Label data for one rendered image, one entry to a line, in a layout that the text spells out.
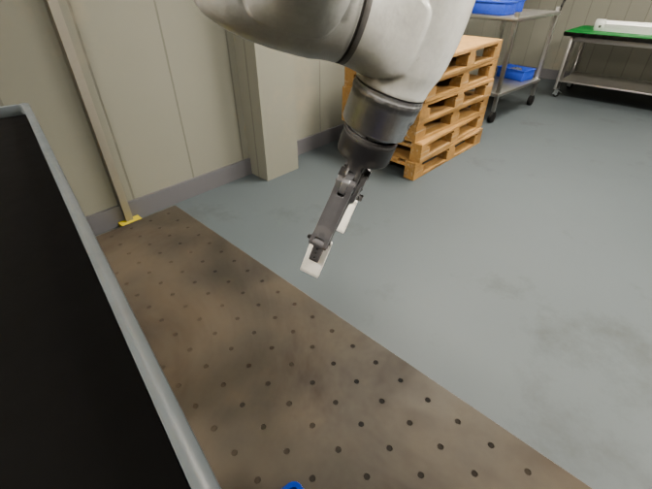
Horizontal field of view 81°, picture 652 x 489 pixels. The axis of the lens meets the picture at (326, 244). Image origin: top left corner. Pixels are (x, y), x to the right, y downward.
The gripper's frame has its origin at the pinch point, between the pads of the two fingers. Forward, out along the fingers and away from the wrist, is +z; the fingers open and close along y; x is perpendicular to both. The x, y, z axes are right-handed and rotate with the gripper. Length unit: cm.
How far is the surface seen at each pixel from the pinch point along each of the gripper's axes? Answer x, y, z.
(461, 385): -60, 51, 70
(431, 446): -26.0, -17.4, 10.4
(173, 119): 127, 139, 71
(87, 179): 142, 90, 99
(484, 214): -66, 179, 62
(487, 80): -38, 293, 9
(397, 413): -20.9, -14.1, 11.9
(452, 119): -26, 256, 37
